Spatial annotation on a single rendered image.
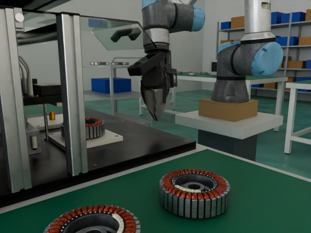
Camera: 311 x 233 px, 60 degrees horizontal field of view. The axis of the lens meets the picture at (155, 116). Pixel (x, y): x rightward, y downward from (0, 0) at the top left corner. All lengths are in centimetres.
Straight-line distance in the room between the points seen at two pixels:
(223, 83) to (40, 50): 540
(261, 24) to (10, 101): 80
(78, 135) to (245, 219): 31
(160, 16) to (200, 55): 824
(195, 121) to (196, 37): 786
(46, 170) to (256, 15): 79
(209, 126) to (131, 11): 645
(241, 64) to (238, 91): 12
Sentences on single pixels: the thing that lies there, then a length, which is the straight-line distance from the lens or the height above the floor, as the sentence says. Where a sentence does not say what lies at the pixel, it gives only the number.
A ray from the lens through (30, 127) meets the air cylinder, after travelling 68.
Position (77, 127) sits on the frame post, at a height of 86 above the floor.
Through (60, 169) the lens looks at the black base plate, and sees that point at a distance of 56.
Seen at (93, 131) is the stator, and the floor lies 80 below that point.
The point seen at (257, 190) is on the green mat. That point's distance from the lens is 53.
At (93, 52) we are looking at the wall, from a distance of 669.
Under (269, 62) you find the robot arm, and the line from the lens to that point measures 100.
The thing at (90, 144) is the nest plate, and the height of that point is 78.
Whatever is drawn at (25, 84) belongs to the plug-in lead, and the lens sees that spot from 69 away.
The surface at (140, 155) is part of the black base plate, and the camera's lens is 60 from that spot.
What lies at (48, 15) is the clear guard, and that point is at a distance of 58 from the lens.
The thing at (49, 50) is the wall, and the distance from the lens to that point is 630.
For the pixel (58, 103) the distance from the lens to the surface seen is 67.
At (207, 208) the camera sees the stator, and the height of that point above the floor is 77.
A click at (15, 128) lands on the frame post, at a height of 87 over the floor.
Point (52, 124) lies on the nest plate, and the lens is 89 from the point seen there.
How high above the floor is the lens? 98
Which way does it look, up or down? 12 degrees down
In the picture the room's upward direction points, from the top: straight up
